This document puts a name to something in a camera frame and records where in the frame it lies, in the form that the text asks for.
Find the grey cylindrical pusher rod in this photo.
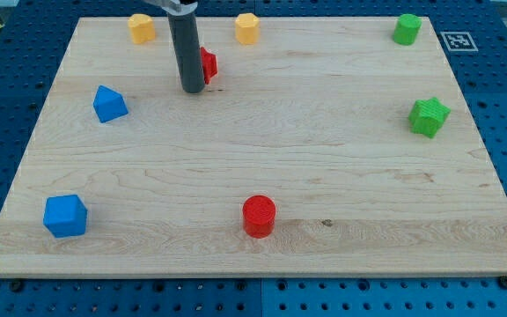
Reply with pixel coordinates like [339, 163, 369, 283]
[167, 2, 205, 93]

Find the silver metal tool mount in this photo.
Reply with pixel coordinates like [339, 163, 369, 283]
[144, 0, 192, 12]

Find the yellow hexagon block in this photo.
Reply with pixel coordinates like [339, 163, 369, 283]
[234, 13, 260, 45]

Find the yellow heart block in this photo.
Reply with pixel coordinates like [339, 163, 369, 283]
[127, 13, 156, 44]

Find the red star block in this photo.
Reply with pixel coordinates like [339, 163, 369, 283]
[200, 47, 217, 85]

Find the blue triangular block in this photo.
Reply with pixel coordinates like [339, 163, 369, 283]
[92, 85, 129, 123]

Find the wooden board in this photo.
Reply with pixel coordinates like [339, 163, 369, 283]
[0, 17, 507, 279]

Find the red cylinder block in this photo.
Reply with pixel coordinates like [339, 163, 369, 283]
[242, 195, 276, 239]

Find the green cylinder block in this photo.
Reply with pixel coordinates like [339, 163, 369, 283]
[392, 13, 422, 46]

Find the blue cube block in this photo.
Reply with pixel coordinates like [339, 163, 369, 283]
[43, 195, 87, 239]

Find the green star block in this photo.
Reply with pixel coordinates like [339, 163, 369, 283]
[408, 97, 451, 138]

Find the white fiducial marker tag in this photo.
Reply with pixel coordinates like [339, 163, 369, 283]
[440, 31, 478, 52]

